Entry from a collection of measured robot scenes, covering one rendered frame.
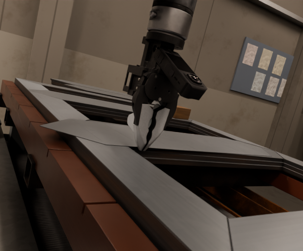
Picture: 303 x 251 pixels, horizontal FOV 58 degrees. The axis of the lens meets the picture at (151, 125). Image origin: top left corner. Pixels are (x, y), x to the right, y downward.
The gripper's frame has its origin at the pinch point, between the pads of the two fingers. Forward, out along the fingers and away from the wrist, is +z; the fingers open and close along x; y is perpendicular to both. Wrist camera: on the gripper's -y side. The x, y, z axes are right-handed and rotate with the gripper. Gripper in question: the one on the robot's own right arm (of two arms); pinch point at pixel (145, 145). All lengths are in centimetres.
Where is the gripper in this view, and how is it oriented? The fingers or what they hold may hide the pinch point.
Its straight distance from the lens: 51.2
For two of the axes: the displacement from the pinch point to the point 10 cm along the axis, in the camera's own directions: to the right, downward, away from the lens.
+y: -5.2, -2.6, 8.1
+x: -8.2, -1.2, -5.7
